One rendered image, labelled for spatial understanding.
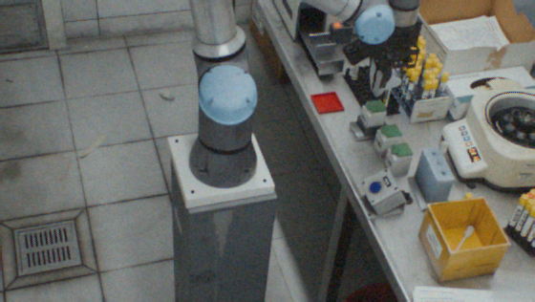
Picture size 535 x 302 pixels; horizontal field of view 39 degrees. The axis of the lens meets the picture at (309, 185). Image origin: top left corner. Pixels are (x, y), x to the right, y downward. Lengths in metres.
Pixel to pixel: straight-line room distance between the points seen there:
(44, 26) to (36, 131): 0.53
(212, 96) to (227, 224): 0.32
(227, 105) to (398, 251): 0.47
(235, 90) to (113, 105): 1.72
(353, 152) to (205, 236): 0.40
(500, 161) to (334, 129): 0.40
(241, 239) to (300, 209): 1.09
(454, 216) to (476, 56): 0.50
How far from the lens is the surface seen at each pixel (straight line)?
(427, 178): 1.71
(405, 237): 1.67
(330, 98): 1.95
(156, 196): 2.87
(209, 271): 1.84
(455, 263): 1.57
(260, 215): 1.72
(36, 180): 2.97
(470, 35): 2.18
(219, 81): 1.57
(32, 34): 3.50
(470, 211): 1.68
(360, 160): 1.80
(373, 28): 1.46
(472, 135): 1.86
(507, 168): 1.78
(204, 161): 1.65
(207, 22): 1.59
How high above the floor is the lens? 2.12
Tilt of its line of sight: 46 degrees down
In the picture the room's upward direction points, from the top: 9 degrees clockwise
